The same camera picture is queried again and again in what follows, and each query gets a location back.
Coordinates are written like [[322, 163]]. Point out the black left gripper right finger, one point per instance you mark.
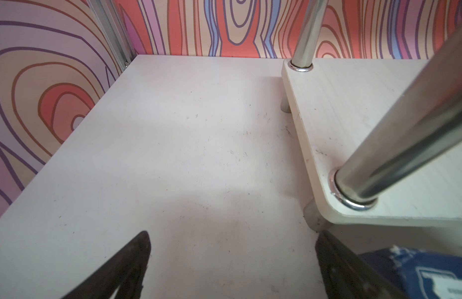
[[347, 276]]

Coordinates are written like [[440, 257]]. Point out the dark blue Barilla pasta box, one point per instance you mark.
[[420, 274]]

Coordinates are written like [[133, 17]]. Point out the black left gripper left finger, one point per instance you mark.
[[121, 277]]

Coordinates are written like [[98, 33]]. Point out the white two-tier shelf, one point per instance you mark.
[[375, 90]]

